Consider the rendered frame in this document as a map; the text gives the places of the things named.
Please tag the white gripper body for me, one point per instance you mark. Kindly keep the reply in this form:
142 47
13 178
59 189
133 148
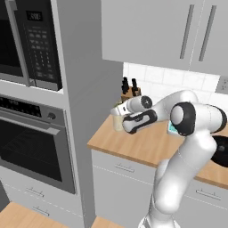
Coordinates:
116 111

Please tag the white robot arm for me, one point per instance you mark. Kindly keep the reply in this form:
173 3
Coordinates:
181 166

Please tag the glass of lemonade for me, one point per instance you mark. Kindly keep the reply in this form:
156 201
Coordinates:
118 124

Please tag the wooden knife block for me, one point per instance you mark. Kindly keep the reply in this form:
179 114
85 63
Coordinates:
128 92

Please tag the grey tall oven cabinet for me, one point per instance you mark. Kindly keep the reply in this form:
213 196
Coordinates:
89 89

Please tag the grey drawer front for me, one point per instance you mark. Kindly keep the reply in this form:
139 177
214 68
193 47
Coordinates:
35 193
44 212
207 193
124 166

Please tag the teal and white box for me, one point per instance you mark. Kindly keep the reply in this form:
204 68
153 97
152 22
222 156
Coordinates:
171 127

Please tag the black oven knob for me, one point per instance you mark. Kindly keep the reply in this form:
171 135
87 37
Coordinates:
51 116

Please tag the grey base cupboard door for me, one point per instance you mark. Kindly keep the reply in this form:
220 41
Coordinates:
121 199

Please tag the steel built-in oven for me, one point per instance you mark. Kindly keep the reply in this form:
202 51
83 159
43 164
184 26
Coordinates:
32 148

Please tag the black microwave oven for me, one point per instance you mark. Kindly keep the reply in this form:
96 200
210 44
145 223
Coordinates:
38 44

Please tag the black round pan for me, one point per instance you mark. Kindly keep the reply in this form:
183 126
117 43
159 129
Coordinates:
222 154

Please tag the grey wall cupboard door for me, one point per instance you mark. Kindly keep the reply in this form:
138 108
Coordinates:
142 29
218 35

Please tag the grey wall socket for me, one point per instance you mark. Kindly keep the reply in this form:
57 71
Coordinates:
222 85

